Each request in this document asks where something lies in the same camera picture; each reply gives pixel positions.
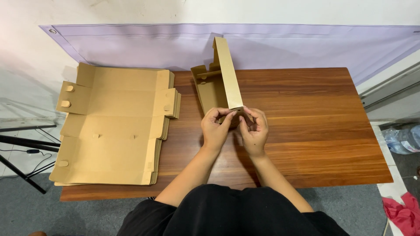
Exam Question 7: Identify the stack of flat cardboard sheets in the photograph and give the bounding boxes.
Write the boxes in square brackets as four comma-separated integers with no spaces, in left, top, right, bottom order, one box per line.
[49,62,181,186]

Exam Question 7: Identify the clear plastic water bottle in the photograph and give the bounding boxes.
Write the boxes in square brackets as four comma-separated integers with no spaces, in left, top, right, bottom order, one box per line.
[377,124,420,155]

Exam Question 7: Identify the person's black clothing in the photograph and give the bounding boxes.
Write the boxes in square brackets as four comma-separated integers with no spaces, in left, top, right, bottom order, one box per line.
[117,184,350,236]

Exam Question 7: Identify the lilac fabric backdrop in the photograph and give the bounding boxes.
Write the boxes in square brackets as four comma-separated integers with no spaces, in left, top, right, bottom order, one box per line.
[39,23,420,86]

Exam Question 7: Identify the wooden table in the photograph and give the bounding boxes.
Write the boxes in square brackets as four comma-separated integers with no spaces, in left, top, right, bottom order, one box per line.
[60,67,394,202]

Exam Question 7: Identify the black cable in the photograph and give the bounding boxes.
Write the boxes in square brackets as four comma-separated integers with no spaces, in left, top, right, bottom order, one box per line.
[0,149,53,180]

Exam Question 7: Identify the red cloth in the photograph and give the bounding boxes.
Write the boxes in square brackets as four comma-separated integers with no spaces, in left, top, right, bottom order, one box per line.
[382,192,420,236]

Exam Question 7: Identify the person's right hand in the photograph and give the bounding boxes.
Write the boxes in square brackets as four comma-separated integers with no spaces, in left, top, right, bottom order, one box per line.
[238,107,269,157]

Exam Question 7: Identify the black tripod stand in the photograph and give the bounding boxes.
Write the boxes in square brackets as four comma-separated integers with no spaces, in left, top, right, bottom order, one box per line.
[0,125,61,194]

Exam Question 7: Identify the person's left hand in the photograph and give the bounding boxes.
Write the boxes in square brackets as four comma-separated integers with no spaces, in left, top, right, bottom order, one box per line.
[201,107,237,151]

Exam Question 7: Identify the brown cardboard box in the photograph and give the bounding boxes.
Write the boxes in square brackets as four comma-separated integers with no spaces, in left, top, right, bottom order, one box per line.
[190,36,254,128]

